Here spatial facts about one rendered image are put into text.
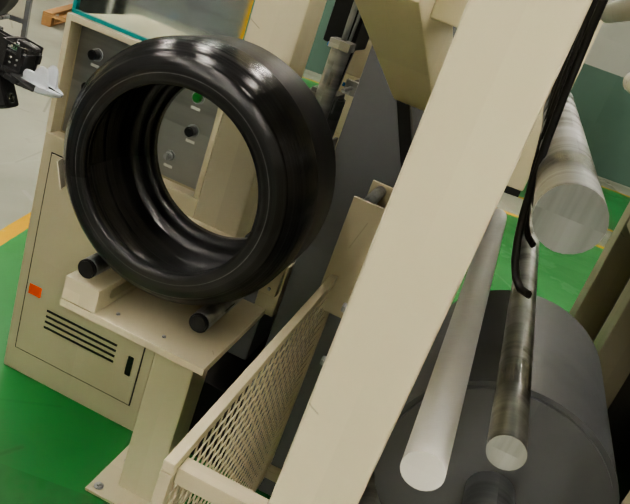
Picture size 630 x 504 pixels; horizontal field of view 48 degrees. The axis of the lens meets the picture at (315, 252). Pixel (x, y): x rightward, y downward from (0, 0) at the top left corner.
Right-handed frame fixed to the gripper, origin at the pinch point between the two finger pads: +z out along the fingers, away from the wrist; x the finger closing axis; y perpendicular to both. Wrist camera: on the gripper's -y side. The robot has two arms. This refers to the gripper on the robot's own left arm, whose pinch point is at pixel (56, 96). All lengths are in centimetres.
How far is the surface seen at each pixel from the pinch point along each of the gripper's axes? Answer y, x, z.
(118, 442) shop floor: -117, 44, 31
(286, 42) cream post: 30, 27, 35
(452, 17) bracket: 54, -37, 74
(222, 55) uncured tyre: 28.0, -7.8, 35.4
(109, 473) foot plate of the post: -115, 29, 37
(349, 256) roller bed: -6, 20, 72
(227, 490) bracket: -12, -58, 80
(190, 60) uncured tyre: 24.9, -10.6, 31.1
